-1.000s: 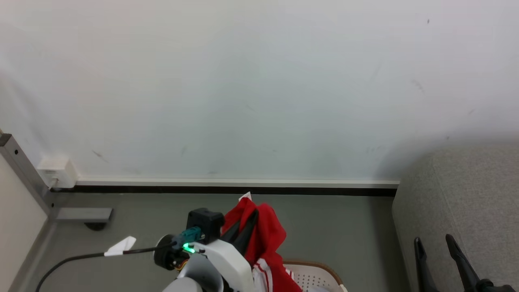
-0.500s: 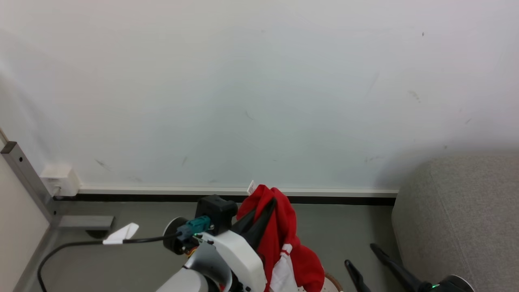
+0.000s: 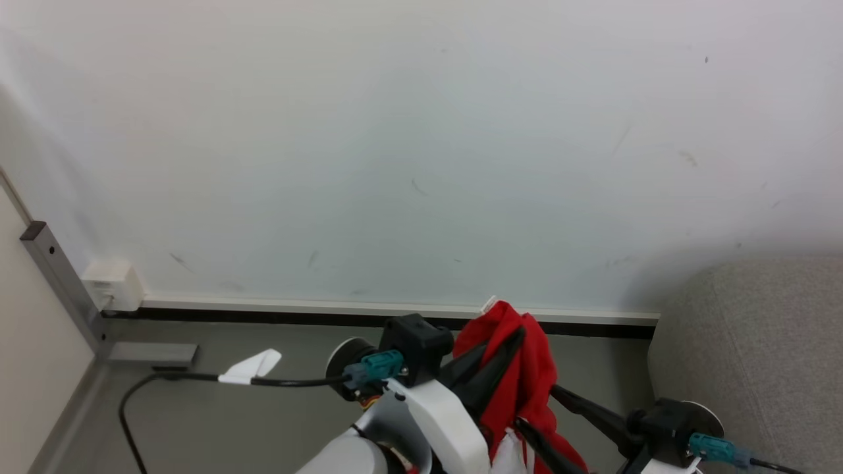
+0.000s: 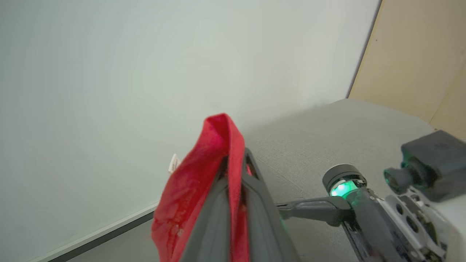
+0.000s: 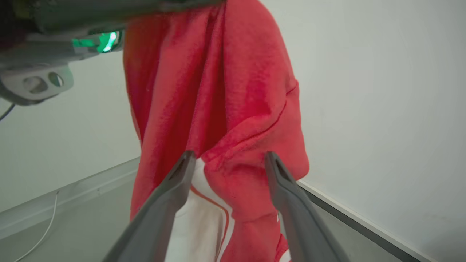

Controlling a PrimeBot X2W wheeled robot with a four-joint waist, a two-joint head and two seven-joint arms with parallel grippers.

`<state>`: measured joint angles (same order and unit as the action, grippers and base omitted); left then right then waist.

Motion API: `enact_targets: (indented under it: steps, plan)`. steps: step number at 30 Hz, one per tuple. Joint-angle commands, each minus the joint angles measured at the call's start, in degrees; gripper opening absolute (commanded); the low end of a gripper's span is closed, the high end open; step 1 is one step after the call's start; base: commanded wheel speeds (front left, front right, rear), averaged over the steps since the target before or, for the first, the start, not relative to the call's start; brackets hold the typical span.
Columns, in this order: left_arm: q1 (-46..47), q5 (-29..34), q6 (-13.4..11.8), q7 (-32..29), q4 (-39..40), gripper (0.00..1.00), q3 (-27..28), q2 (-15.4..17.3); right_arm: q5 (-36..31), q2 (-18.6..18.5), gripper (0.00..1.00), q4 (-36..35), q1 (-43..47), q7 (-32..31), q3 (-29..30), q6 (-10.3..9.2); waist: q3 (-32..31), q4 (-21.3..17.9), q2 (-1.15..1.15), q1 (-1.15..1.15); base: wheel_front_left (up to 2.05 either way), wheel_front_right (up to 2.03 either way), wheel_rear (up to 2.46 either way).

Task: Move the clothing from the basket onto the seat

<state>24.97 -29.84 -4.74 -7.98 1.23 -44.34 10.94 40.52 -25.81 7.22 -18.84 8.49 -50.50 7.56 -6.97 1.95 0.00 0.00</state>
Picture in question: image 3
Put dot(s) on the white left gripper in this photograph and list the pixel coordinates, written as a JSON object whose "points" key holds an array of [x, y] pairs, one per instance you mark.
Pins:
{"points": [[448, 421]]}

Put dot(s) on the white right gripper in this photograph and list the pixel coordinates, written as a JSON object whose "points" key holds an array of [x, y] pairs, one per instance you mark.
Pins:
{"points": [[665, 466]]}

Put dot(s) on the red garment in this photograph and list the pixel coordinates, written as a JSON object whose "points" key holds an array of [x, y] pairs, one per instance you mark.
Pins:
{"points": [[520, 375]]}

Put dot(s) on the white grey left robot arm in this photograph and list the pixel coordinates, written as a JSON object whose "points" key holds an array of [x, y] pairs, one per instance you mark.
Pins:
{"points": [[369, 447]]}

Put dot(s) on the white cloth piece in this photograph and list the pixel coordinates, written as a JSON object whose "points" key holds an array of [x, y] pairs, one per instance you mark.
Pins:
{"points": [[510, 457]]}

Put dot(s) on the white and black baseboard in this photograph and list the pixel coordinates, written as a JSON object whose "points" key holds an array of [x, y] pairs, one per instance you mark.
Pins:
{"points": [[329, 307]]}

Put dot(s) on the grey fabric sofa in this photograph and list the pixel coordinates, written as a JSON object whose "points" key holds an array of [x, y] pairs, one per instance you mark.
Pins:
{"points": [[764, 355]]}

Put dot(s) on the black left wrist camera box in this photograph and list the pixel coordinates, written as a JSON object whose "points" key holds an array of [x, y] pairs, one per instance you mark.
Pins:
{"points": [[415, 345]]}

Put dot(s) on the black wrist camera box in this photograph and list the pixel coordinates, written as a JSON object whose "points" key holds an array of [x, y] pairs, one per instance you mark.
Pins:
{"points": [[668, 424], [415, 345]]}

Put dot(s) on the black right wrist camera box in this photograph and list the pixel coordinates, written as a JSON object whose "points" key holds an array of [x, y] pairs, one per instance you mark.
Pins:
{"points": [[668, 424]]}

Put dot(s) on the white wall outlet box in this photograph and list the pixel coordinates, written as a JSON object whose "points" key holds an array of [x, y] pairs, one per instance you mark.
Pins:
{"points": [[113, 284]]}

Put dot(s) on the grey metal frame post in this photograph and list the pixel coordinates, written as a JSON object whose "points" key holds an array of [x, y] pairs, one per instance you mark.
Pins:
{"points": [[59, 276]]}

